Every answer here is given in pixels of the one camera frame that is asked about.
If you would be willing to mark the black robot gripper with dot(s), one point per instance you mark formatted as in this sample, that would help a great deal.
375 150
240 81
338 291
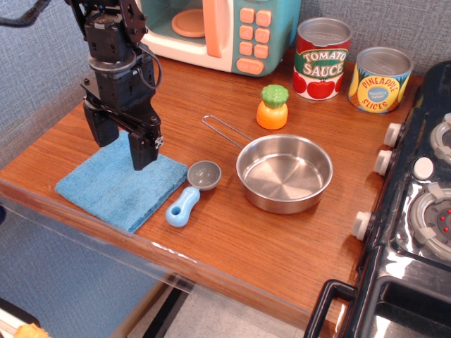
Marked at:
119 96

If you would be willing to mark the teal toy microwave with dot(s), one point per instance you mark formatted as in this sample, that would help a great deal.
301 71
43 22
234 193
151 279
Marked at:
243 37

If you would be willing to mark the white stove knob upper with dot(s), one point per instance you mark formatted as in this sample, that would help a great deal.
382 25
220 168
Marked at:
392 134

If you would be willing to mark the tomato sauce can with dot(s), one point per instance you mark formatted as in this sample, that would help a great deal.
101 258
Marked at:
321 54

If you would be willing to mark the white stove knob middle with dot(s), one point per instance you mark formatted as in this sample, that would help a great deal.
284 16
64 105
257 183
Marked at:
382 162

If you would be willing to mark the blue folded cloth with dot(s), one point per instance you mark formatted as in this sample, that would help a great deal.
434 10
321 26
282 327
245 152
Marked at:
108 187

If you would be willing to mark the white stove knob lower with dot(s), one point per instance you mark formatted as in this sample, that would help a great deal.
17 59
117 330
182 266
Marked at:
360 224

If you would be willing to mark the pineapple slices can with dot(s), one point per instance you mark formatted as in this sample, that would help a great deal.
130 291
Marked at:
380 77

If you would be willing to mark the orange object at corner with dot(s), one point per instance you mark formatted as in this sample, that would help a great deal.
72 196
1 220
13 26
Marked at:
31 331

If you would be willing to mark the stainless steel pan bowl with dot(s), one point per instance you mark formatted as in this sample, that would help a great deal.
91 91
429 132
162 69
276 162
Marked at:
280 173

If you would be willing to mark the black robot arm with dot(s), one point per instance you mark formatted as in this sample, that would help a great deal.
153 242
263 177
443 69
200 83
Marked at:
113 30

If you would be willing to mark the blue grey toy scoop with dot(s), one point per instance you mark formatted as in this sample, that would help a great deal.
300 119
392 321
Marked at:
201 176

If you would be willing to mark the orange toy carrot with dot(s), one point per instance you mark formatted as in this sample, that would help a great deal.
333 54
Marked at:
272 112

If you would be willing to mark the black toy stove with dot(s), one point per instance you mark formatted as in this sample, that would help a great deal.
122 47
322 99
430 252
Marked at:
403 272

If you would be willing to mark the white stove knob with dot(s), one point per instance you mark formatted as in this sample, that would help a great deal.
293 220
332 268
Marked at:
382 162
360 224
392 134

